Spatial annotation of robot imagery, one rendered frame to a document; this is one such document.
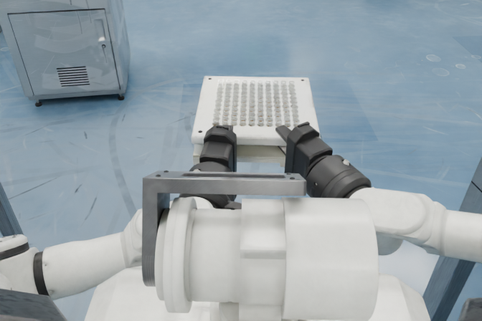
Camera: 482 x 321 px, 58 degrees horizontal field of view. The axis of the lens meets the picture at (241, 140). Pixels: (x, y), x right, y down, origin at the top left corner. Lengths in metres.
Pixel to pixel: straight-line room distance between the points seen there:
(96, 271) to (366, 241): 0.47
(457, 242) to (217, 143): 0.39
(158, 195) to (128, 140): 2.35
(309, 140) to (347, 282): 0.55
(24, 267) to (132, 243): 0.14
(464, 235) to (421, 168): 1.85
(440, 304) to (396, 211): 0.76
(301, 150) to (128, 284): 0.47
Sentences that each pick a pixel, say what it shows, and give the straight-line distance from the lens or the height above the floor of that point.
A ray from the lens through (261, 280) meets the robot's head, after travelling 0.23.
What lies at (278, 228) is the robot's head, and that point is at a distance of 0.23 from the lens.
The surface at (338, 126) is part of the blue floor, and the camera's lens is 2.68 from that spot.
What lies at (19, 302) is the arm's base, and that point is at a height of 1.19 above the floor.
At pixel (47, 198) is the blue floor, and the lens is 2.34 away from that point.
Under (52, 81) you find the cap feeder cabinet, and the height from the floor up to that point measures 0.19.
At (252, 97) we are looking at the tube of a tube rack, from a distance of 0.93.
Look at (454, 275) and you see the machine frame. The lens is 1.29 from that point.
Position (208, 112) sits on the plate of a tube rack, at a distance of 0.89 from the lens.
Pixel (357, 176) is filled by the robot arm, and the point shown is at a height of 1.04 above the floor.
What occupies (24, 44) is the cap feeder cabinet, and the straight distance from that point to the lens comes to 2.86.
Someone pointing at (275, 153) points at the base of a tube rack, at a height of 0.96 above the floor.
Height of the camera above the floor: 1.49
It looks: 37 degrees down
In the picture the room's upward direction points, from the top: straight up
